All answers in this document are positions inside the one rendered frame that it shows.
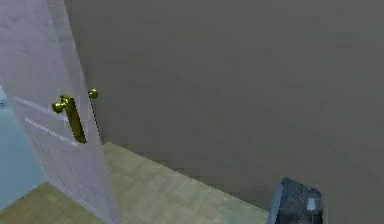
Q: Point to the pale grey room door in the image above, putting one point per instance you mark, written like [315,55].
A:
[46,60]

